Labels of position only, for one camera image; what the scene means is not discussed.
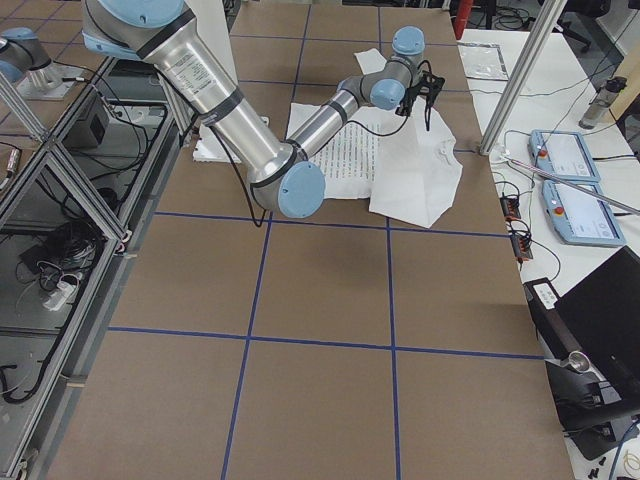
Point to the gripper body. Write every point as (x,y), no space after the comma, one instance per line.
(409,98)

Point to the white printed t-shirt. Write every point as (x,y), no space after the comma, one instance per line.
(406,172)

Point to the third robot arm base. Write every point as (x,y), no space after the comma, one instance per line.
(26,64)

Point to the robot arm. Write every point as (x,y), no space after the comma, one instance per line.
(280,174)

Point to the plastic document sleeve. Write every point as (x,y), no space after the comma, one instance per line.
(483,61)

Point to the orange connector board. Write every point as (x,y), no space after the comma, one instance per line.
(521,246)
(510,207)

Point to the upper blue teach pendant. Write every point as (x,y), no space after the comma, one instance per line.
(564,154)

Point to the blue teach pendant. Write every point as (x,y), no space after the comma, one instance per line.
(564,154)
(580,219)

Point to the thin metal rod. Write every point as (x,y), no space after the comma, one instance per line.
(549,176)

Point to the grey water bottle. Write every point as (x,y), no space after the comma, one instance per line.
(606,94)

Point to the lower blue teach pendant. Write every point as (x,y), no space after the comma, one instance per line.
(580,219)

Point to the black laptop computer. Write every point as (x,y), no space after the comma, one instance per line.
(592,334)

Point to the white power strip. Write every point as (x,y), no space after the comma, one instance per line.
(64,290)

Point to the aluminium frame post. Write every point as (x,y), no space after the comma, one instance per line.
(535,43)

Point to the aluminium frame rack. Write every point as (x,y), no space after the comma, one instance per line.
(80,178)

